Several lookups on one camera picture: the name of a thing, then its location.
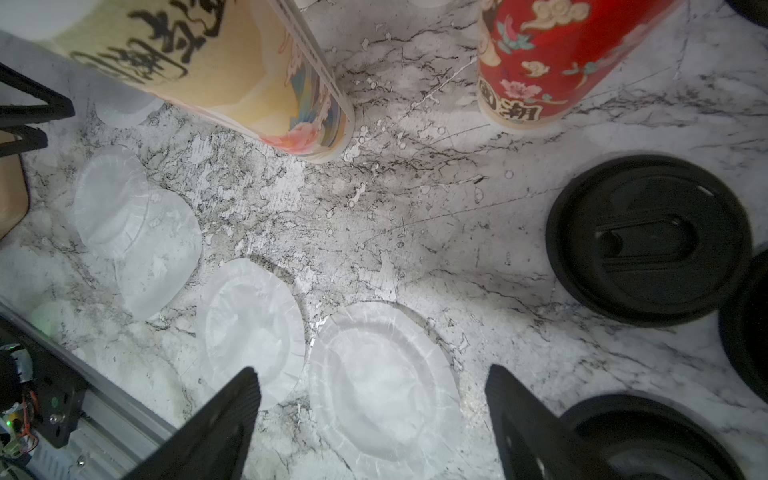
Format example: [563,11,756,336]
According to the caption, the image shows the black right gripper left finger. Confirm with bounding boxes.
[126,367,261,480]

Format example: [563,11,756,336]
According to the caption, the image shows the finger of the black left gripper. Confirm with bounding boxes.
[1,64,75,127]
[0,125,48,157]

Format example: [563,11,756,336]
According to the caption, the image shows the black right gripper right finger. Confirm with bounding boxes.
[485,364,618,479]

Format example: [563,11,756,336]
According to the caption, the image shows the black plastic cup lid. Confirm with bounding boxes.
[560,394,744,479]
[726,0,768,28]
[545,154,753,328]
[718,250,767,402]

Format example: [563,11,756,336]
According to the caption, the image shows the red milk tea paper cup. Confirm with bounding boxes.
[477,0,679,130]

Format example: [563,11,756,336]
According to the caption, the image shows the wooden mug tree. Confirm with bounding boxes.
[0,153,30,239]

